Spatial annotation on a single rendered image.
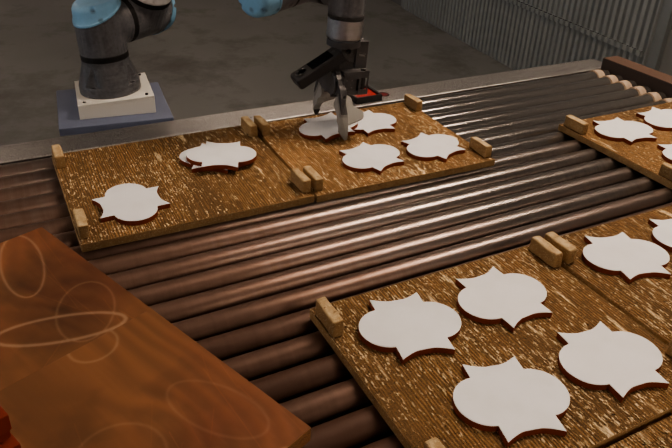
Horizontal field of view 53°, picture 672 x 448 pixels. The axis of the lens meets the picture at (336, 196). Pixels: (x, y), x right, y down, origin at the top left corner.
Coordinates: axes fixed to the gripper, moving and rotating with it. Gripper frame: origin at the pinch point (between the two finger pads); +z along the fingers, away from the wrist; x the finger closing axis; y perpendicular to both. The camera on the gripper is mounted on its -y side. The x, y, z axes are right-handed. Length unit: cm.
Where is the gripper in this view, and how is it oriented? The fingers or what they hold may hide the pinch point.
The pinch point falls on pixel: (326, 128)
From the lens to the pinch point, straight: 148.6
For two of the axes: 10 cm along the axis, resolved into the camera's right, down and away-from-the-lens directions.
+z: -0.9, 8.8, 4.7
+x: -4.4, -4.6, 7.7
